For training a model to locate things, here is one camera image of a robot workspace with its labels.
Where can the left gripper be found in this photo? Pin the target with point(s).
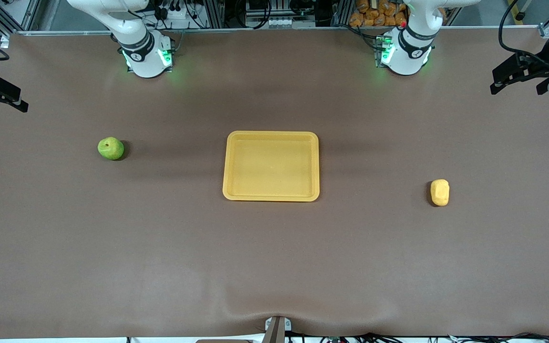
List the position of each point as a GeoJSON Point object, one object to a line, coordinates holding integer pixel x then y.
{"type": "Point", "coordinates": [536, 67]}

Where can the green apple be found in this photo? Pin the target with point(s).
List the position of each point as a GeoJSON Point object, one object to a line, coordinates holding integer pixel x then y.
{"type": "Point", "coordinates": [111, 148]}

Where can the yellow potato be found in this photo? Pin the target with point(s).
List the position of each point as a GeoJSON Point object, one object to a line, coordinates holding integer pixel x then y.
{"type": "Point", "coordinates": [440, 193]}

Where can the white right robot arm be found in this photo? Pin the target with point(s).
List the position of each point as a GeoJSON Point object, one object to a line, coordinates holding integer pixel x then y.
{"type": "Point", "coordinates": [143, 52]}

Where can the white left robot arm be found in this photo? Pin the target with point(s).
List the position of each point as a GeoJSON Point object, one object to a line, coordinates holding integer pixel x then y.
{"type": "Point", "coordinates": [410, 50]}

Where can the yellow plastic tray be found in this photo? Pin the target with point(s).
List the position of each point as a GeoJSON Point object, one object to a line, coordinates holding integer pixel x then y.
{"type": "Point", "coordinates": [271, 166]}

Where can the pile of orange packets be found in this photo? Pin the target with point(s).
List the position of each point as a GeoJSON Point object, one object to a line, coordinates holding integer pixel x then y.
{"type": "Point", "coordinates": [374, 14]}

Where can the white power strip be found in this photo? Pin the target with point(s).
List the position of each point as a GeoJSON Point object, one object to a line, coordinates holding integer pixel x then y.
{"type": "Point", "coordinates": [174, 13]}

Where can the grey control box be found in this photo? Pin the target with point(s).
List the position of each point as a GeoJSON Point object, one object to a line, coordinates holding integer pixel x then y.
{"type": "Point", "coordinates": [279, 9]}

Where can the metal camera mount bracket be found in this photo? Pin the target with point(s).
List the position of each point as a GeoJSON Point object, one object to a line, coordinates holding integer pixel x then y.
{"type": "Point", "coordinates": [278, 328]}

